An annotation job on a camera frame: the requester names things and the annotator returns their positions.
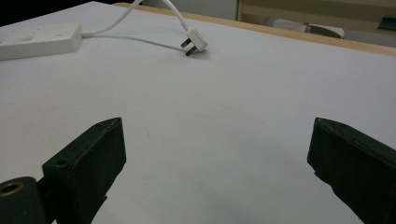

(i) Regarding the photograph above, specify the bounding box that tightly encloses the wooden shelf unit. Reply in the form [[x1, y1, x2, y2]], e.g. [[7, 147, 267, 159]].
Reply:
[[235, 0, 396, 49]]

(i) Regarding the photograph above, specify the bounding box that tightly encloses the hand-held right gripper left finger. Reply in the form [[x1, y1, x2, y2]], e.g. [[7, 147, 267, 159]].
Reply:
[[42, 117, 127, 224]]

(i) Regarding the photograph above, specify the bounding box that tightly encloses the white power plug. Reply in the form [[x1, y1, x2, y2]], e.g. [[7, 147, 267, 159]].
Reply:
[[180, 27, 208, 57]]

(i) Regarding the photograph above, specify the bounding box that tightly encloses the white power strip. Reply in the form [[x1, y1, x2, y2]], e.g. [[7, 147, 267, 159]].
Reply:
[[0, 21, 84, 62]]

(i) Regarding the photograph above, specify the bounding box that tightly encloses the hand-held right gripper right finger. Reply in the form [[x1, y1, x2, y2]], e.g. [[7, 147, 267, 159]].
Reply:
[[306, 117, 396, 224]]

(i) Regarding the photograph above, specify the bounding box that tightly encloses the white power cable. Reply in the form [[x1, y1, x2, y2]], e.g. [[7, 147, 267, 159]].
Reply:
[[81, 0, 191, 52]]

